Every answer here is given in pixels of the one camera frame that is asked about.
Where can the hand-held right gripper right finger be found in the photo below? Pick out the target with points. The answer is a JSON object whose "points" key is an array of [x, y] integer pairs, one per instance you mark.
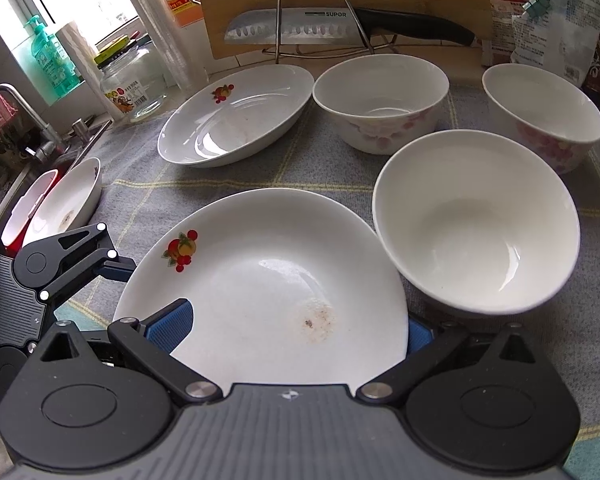
{"points": [[417, 337]]}

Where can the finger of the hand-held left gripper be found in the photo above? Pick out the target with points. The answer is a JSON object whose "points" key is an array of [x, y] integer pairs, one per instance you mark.
{"points": [[115, 272]]}

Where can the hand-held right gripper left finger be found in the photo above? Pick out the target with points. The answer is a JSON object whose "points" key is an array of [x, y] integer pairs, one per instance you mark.
{"points": [[172, 322]]}

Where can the white fruit-print plate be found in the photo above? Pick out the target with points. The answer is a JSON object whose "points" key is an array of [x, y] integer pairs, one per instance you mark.
{"points": [[270, 270], [240, 110], [65, 200]]}

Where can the white floral bowl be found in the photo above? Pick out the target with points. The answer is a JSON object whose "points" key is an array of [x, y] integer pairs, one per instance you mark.
{"points": [[545, 105], [480, 225], [380, 90]]}

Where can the red basin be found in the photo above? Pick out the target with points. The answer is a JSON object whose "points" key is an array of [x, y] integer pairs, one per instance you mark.
{"points": [[12, 249]]}

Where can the steel sink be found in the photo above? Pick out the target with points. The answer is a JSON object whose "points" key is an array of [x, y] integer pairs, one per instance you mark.
{"points": [[102, 129]]}

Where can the steel sink knob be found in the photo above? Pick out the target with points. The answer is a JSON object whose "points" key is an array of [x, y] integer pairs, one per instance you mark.
{"points": [[82, 127]]}

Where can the steel faucet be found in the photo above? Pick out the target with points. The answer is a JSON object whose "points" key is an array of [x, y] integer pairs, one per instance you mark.
{"points": [[35, 117]]}

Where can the glass jar yellow-green lid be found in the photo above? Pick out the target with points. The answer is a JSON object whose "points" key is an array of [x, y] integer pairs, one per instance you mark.
{"points": [[130, 90]]}

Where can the grey checked cloth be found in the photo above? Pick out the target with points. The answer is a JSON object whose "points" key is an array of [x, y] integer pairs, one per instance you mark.
{"points": [[330, 175]]}

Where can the clear plastic wrap roll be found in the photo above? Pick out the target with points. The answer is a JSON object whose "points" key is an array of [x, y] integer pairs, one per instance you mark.
{"points": [[77, 55], [165, 40]]}

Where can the green soap bottle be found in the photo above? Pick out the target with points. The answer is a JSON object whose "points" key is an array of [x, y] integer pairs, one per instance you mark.
{"points": [[45, 60]]}

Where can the wide steel kitchen knife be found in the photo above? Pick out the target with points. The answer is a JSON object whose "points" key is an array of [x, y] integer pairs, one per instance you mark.
{"points": [[305, 27]]}

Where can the red and white bag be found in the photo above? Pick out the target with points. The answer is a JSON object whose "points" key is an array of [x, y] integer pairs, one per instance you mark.
{"points": [[500, 20]]}

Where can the white printed plastic bag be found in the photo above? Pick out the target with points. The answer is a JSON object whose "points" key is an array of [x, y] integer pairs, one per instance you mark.
{"points": [[560, 35]]}

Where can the green clip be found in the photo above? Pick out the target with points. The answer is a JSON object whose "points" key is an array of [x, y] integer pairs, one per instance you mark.
{"points": [[535, 5]]}

